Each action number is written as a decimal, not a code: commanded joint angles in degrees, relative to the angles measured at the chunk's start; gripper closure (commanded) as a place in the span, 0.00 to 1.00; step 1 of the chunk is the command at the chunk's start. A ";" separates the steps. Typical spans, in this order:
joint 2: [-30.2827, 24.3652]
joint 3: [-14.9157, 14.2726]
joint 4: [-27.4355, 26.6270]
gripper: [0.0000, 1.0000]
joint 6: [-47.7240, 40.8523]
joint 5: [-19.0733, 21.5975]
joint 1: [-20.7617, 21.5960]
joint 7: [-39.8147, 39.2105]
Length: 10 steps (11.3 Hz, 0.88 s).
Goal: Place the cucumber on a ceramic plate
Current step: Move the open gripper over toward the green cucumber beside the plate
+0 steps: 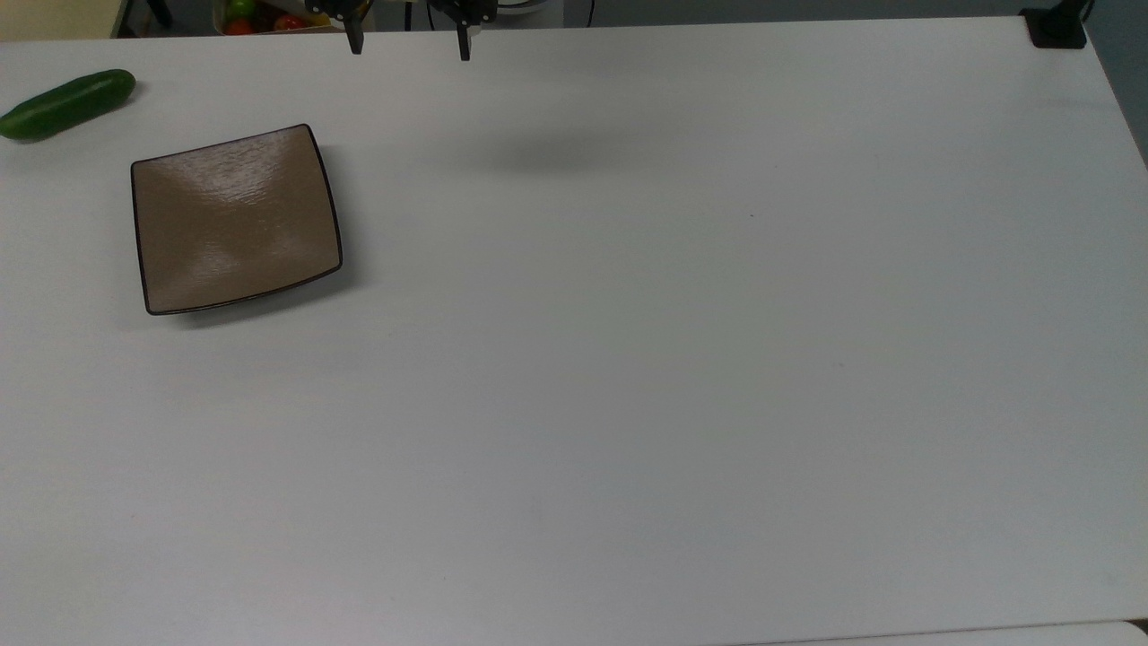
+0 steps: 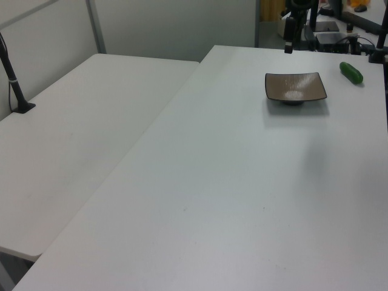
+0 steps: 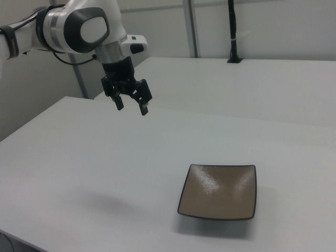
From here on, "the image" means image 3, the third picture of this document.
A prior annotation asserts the black velcro strap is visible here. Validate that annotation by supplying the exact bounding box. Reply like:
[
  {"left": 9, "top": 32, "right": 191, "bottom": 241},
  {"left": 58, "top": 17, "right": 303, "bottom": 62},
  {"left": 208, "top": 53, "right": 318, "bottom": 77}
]
[{"left": 0, "top": 25, "right": 20, "bottom": 60}]

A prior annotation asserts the square brown ceramic plate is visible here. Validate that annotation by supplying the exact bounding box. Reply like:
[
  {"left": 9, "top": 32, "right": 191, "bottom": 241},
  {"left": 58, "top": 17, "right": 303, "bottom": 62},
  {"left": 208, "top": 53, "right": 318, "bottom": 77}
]
[{"left": 177, "top": 164, "right": 257, "bottom": 222}]

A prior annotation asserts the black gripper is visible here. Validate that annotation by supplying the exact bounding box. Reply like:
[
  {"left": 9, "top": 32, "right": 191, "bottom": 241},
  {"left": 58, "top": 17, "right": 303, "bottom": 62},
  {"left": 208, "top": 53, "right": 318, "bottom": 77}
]
[{"left": 101, "top": 56, "right": 153, "bottom": 117}]

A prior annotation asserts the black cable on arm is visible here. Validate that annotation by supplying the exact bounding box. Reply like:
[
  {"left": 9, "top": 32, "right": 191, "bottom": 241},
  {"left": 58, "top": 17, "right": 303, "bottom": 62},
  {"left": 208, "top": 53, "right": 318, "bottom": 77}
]
[{"left": 51, "top": 50, "right": 97, "bottom": 66}]

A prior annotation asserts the black pole with base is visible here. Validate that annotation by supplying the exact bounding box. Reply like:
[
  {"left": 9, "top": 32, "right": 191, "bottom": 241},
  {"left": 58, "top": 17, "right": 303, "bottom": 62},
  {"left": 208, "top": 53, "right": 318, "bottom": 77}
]
[{"left": 226, "top": 0, "right": 244, "bottom": 65}]

